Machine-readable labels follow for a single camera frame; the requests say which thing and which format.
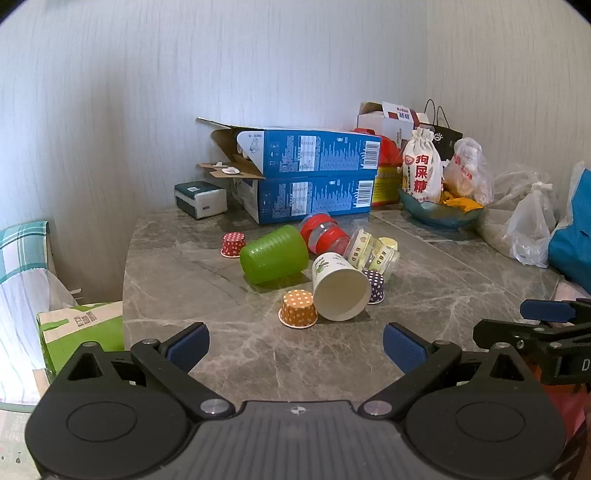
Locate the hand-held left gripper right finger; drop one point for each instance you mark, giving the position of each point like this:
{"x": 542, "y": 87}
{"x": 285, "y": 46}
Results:
{"x": 406, "y": 348}

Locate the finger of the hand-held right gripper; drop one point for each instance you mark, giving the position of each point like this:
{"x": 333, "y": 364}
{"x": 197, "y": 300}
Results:
{"x": 547, "y": 310}
{"x": 501, "y": 333}

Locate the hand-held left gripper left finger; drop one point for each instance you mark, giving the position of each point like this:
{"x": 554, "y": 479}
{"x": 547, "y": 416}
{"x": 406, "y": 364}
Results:
{"x": 187, "y": 347}

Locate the white paper cup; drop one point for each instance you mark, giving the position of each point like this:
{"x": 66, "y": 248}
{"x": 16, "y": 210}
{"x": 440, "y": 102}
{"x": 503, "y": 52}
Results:
{"x": 340, "y": 288}

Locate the purple dotted paper baking cup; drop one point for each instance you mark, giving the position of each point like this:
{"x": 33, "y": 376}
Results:
{"x": 376, "y": 285}

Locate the yellow paper baking cup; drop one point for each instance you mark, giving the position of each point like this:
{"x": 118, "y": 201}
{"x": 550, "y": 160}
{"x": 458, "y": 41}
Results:
{"x": 389, "y": 242}

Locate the red dotted paper baking cup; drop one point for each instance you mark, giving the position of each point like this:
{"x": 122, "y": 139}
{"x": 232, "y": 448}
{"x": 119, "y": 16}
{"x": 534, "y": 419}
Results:
{"x": 233, "y": 244}

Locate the orange dotted paper baking cup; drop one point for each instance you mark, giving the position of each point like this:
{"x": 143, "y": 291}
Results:
{"x": 298, "y": 308}

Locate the green plastic cup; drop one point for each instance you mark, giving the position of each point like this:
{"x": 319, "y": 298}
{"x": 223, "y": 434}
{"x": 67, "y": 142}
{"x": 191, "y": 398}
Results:
{"x": 273, "y": 254}

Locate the red cloth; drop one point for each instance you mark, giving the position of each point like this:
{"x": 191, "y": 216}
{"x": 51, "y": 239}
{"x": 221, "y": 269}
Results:
{"x": 572, "y": 408}

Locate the blue bag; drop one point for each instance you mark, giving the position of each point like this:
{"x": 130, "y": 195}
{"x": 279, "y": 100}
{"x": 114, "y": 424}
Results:
{"x": 572, "y": 244}

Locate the clear plastic bag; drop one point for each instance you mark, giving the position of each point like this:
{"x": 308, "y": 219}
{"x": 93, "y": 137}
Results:
{"x": 521, "y": 217}

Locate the clear labelled plastic jar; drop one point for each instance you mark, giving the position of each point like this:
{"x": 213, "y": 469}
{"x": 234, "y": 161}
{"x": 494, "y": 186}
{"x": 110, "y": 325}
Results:
{"x": 369, "y": 253}

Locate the green white package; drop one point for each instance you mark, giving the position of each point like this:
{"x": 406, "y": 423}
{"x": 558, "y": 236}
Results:
{"x": 83, "y": 332}

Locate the blue glass bowl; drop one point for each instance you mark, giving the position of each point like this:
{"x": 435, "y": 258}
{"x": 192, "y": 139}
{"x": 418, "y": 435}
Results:
{"x": 436, "y": 213}

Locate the red lidded plastic jar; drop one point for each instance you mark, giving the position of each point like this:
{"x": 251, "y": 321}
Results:
{"x": 323, "y": 233}

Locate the green white tissue pack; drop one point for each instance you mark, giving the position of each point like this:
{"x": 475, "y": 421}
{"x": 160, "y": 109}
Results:
{"x": 201, "y": 198}

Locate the white red-printed plastic bag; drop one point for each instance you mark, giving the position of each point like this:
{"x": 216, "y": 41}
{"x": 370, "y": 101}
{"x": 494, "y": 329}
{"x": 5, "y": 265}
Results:
{"x": 470, "y": 170}

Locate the yellow red box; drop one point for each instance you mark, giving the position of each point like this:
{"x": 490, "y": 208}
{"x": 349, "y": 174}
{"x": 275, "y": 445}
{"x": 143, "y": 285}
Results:
{"x": 385, "y": 185}

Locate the closed blue cardboard box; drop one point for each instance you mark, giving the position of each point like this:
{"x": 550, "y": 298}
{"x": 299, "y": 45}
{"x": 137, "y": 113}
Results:
{"x": 304, "y": 199}

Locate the chequered green cloth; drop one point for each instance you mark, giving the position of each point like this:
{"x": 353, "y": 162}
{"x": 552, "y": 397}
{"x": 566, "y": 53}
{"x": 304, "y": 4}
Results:
{"x": 22, "y": 249}

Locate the red plastic wrap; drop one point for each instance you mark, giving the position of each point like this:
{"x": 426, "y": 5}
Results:
{"x": 390, "y": 152}

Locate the black paper bag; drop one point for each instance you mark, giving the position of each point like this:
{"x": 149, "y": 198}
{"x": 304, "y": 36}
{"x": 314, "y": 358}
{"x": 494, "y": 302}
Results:
{"x": 445, "y": 136}

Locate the open blue cardboard box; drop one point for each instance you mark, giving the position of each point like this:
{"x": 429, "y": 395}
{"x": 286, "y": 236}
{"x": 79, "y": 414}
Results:
{"x": 304, "y": 151}

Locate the white red cardboard box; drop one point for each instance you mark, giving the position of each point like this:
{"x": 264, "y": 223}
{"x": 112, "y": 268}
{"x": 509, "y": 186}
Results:
{"x": 390, "y": 119}

